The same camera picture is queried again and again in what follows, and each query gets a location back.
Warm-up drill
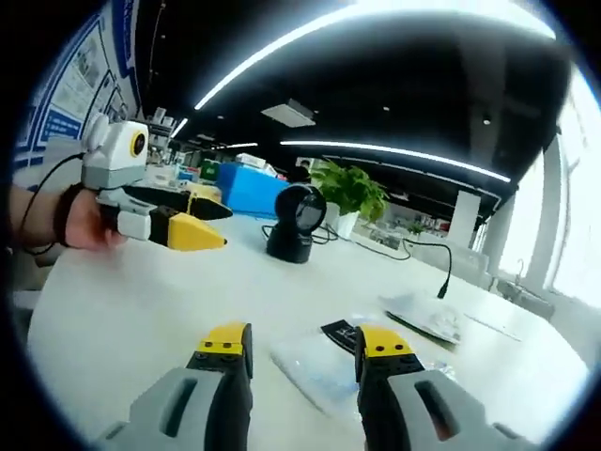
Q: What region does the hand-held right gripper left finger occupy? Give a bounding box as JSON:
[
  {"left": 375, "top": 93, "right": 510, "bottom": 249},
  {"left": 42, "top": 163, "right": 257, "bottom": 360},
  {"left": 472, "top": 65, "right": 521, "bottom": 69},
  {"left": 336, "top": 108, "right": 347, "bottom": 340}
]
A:
[{"left": 96, "top": 321, "right": 254, "bottom": 451}]

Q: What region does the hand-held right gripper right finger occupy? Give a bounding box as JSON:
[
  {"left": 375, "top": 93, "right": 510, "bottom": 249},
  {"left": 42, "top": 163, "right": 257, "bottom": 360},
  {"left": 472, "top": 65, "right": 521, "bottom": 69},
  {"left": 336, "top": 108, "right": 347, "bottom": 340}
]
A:
[{"left": 355, "top": 324, "right": 532, "bottom": 451}]

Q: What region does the translucent blue sheet goods packet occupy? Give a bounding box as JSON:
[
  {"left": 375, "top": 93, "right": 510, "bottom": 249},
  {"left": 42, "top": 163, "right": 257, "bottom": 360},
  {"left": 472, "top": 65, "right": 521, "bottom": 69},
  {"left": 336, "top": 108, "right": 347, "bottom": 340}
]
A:
[{"left": 270, "top": 330, "right": 372, "bottom": 417}]

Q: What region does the person's left hand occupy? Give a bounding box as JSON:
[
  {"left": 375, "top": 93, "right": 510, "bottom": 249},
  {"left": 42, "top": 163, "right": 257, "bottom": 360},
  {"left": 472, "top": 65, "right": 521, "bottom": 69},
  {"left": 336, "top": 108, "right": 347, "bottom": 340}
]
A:
[{"left": 65, "top": 190, "right": 129, "bottom": 248}]

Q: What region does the blue plastic crate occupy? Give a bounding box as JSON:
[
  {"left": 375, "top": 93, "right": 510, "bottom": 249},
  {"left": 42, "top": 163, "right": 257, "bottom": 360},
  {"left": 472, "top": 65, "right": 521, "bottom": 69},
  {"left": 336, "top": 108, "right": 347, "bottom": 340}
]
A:
[{"left": 219, "top": 163, "right": 295, "bottom": 218}]

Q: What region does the white table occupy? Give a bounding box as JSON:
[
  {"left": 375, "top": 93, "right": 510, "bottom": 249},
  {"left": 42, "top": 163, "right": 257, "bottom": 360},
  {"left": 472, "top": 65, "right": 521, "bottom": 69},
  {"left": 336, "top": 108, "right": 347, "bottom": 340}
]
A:
[{"left": 27, "top": 213, "right": 591, "bottom": 451}]

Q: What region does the white cardboard box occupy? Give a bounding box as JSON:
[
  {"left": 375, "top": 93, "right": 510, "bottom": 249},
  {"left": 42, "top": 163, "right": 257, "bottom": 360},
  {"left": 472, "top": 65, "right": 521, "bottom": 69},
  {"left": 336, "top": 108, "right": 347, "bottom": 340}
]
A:
[{"left": 234, "top": 152, "right": 278, "bottom": 178}]

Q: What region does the black barcode scanner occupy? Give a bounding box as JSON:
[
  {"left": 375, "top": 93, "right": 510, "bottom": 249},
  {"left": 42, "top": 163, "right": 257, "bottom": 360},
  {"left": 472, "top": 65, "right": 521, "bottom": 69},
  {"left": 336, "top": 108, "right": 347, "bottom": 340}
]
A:
[{"left": 266, "top": 183, "right": 328, "bottom": 264}]

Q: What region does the ceiling vent panel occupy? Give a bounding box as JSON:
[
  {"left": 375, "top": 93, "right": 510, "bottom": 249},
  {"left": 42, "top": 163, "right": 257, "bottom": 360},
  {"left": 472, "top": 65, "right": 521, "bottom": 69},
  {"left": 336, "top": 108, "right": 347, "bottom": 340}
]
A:
[{"left": 261, "top": 98, "right": 316, "bottom": 128}]

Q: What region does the potted green plant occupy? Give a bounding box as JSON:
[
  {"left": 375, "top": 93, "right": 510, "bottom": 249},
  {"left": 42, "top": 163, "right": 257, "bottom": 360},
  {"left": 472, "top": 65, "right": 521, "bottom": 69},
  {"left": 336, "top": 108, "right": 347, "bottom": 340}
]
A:
[{"left": 309, "top": 159, "right": 391, "bottom": 239}]

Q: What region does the long ceiling light strip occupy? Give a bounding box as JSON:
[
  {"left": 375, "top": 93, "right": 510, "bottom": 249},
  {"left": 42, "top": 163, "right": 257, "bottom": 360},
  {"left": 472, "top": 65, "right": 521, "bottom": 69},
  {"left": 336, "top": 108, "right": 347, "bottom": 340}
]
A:
[
  {"left": 280, "top": 139, "right": 512, "bottom": 183},
  {"left": 194, "top": 0, "right": 558, "bottom": 112}
]

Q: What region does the narrow window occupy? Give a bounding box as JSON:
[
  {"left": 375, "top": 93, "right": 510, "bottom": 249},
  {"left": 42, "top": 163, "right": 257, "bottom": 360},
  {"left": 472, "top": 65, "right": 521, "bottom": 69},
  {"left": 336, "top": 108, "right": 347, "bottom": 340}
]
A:
[{"left": 497, "top": 159, "right": 541, "bottom": 283}]

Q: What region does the large window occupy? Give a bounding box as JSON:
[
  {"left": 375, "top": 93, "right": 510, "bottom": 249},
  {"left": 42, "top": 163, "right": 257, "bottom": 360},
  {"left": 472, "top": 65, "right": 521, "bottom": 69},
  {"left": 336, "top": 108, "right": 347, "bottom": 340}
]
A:
[{"left": 544, "top": 70, "right": 601, "bottom": 306}]

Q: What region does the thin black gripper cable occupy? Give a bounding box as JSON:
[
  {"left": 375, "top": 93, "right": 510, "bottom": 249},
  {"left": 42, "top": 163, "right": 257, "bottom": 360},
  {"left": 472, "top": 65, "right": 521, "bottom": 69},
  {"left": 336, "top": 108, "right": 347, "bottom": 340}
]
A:
[{"left": 18, "top": 152, "right": 88, "bottom": 255}]

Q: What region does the black wrist strap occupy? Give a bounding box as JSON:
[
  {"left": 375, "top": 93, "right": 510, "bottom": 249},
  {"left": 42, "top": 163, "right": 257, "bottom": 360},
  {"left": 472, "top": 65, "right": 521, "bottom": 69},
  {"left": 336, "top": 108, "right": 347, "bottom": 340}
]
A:
[{"left": 53, "top": 182, "right": 85, "bottom": 249}]

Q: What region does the blue white wall poster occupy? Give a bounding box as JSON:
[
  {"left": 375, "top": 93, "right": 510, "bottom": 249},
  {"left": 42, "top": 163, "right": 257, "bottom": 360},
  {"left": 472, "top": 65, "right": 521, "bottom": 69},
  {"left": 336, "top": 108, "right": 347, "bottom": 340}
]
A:
[{"left": 13, "top": 0, "right": 142, "bottom": 165}]

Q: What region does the thin black scanner cable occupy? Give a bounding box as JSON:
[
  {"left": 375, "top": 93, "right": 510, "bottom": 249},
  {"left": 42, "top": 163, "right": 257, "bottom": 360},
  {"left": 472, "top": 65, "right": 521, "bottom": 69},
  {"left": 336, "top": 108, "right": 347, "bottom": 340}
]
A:
[{"left": 309, "top": 223, "right": 340, "bottom": 245}]

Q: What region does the black gooseneck plug cable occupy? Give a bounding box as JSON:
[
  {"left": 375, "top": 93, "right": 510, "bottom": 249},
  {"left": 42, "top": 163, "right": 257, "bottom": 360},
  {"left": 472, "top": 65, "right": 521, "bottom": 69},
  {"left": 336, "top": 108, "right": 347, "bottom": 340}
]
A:
[{"left": 402, "top": 237, "right": 453, "bottom": 301}]

